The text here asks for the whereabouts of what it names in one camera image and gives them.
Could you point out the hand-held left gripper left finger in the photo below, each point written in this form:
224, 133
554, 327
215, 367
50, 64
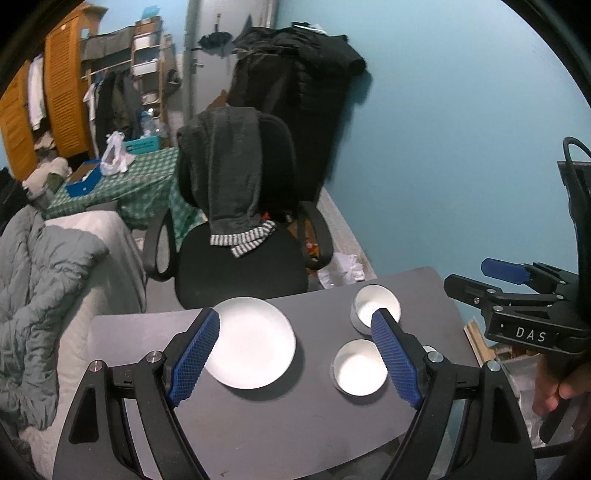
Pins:
194, 360

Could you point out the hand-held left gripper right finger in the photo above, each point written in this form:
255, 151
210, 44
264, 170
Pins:
397, 360

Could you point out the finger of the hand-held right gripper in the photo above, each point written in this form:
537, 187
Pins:
466, 288
503, 269

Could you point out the white bowl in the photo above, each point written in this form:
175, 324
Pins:
358, 369
367, 302

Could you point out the white plate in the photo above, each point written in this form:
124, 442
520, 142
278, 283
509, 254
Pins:
254, 341

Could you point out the person's right hand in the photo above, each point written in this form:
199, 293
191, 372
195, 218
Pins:
545, 387

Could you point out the wooden board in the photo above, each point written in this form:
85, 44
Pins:
478, 341

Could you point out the clear plastic bag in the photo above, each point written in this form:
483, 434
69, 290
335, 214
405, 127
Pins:
521, 397

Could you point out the black office chair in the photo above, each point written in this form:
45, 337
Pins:
240, 272

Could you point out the large white plastic bag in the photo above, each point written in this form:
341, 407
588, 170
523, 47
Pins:
346, 270

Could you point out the orange plastic bag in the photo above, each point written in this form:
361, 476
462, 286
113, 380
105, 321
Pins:
311, 244

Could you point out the grey quilted blanket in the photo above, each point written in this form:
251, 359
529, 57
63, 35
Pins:
41, 295

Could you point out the green checked tablecloth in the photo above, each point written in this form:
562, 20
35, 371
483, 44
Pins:
147, 180

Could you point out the grey hooded sweatshirt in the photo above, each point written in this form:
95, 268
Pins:
226, 170

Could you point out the blue shoebox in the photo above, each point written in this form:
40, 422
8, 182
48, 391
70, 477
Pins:
83, 182

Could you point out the small white plastic bag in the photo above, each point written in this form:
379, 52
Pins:
113, 157

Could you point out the blue plastic crate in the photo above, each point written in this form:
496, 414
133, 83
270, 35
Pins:
143, 146

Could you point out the white and olive clothes pile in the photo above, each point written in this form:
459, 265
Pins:
46, 177

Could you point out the black clothes pile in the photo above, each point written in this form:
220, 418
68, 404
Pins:
9, 194

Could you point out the hanging dark jackets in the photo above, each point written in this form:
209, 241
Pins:
117, 106

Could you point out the grey door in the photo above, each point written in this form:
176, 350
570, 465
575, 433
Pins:
207, 83

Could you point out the black cap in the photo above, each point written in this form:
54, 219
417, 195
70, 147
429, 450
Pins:
173, 81

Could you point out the wooden louvred wardrobe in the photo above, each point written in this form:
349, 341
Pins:
64, 92

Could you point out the wooden shelf unit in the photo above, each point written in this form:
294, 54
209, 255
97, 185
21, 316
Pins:
147, 55

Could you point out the white hanging shirt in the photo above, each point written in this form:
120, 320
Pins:
37, 92

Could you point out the black umbrella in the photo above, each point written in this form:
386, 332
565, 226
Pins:
217, 42

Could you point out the grey fabric rack cover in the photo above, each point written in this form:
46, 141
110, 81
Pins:
106, 44

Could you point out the black coats on wall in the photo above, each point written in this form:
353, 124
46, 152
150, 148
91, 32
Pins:
295, 101

